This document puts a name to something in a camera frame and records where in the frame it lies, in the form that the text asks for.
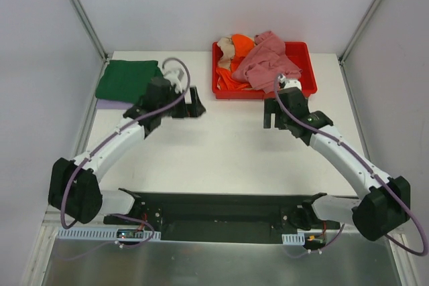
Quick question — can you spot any right aluminium frame post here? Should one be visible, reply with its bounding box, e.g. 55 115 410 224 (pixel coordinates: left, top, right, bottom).
338 0 384 66

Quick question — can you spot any right white cable duct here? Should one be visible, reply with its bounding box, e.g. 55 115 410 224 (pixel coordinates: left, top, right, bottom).
282 232 306 246

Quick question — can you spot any white cable duct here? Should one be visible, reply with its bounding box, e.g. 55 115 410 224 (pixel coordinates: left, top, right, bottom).
57 228 161 242
282 232 306 246

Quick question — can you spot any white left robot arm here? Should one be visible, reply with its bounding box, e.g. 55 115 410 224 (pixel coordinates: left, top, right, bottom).
48 77 205 229

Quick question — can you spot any orange t shirt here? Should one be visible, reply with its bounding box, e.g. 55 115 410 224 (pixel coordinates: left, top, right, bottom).
215 34 255 90

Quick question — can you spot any folded lavender t shirt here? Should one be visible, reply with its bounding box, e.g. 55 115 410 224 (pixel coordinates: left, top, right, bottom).
96 99 133 110

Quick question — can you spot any left white cable duct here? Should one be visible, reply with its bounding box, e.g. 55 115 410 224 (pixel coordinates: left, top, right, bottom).
57 228 161 242

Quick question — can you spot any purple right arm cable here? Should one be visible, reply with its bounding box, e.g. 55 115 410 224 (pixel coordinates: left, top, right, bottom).
273 73 428 257

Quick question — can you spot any front aluminium rail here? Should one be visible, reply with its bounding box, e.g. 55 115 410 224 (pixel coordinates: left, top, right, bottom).
43 200 406 233

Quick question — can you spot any beige t shirt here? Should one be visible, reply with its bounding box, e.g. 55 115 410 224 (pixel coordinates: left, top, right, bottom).
217 35 235 70

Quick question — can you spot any green t shirt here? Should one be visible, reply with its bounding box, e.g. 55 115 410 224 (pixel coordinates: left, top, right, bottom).
95 60 163 103

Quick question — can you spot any pink t shirt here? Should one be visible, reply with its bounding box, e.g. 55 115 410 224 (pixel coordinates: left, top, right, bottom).
232 31 302 93

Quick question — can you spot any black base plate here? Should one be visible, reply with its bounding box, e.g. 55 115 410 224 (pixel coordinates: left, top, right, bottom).
103 192 340 244

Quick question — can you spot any aluminium frame post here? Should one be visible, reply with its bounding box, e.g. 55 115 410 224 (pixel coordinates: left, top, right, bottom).
69 0 110 62
338 0 384 66

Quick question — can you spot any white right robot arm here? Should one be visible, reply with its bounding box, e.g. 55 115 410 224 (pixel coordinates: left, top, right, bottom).
192 87 411 241

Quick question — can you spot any left aluminium frame post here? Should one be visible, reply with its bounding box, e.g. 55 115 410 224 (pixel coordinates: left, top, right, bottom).
69 0 110 62

